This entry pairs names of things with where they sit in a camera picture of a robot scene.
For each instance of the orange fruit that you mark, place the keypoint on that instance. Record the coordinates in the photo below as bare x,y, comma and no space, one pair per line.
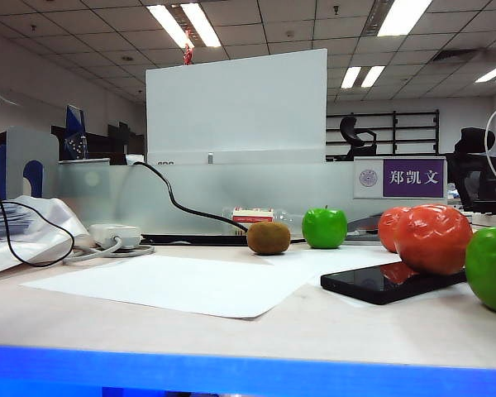
434,240
386,229

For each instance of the green apple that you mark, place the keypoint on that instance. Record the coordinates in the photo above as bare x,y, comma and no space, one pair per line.
324,229
492,269

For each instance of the clear bottle with red label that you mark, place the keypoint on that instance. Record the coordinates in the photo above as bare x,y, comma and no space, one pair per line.
252,215

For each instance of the frosted glass desk partition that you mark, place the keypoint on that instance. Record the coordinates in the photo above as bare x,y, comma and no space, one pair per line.
273,186

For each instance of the brown fuzzy kiwi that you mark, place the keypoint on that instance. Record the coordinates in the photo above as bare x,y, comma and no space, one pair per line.
268,237

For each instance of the white board panel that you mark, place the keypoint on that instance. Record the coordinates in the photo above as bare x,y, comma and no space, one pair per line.
231,107

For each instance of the white paper sheet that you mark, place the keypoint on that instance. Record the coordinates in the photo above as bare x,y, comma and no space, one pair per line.
335,260
169,285

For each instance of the small black office chair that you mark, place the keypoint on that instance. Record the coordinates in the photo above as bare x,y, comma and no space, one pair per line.
349,128

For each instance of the white power adapter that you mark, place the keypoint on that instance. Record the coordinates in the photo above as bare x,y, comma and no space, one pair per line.
111,231

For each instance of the dark computer monitors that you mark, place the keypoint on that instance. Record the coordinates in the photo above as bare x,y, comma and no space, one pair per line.
115,136

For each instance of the black smartphone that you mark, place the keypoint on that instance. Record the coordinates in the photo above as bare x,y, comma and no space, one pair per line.
368,285

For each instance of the red hanging ornament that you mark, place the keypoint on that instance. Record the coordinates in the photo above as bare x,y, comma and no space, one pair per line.
187,55

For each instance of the recessed ceiling light fixture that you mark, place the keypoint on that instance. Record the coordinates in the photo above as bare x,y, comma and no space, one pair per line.
403,18
202,25
350,77
494,72

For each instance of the black shelf rack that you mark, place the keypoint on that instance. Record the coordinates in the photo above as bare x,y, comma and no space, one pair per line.
394,124

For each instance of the purple and white name plate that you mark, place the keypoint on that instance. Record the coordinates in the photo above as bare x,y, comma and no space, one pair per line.
413,178

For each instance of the blue crystal trophy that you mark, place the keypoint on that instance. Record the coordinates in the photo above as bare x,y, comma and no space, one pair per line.
75,132

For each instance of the white plastic bag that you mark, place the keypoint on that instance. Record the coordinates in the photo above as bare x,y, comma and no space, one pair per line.
53,219

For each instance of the grey metal bookend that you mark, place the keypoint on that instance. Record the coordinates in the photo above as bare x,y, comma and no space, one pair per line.
25,144

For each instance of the large black office chair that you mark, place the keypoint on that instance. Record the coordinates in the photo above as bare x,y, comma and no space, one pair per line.
475,142

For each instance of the stack of printed papers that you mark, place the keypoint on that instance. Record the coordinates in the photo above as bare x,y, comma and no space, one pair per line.
4,223

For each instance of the ceiling air vent grille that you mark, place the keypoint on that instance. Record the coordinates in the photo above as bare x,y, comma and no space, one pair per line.
456,55

